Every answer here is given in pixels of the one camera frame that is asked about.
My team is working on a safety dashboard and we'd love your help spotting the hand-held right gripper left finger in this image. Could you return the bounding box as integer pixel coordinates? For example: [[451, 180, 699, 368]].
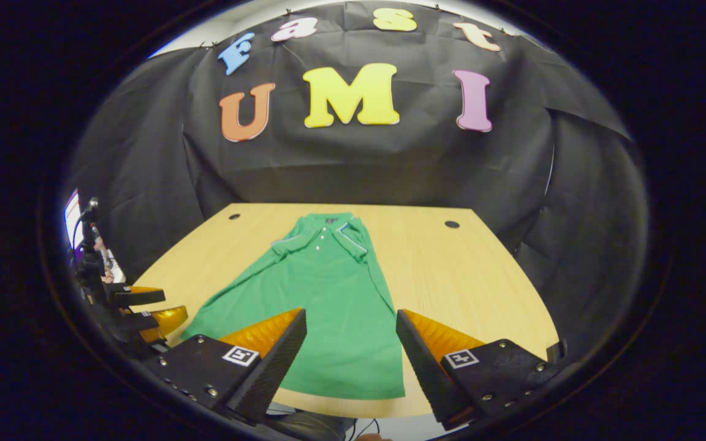
[[143, 307, 308, 426]]

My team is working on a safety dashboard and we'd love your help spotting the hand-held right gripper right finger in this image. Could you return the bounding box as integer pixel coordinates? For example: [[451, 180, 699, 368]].
[[396, 308, 565, 431]]

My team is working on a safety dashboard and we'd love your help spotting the green T-shirt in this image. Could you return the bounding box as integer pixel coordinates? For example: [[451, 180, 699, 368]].
[[180, 212, 406, 401]]

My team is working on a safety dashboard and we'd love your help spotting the person's dark clothing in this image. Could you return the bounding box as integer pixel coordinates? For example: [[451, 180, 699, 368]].
[[267, 409, 355, 441]]

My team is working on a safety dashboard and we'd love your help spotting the computer monitor screen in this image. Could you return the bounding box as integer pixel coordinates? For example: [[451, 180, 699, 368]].
[[64, 189, 84, 249]]

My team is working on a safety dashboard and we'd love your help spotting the black camera stand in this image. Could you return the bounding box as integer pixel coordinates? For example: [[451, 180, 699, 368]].
[[78, 196, 108, 282]]

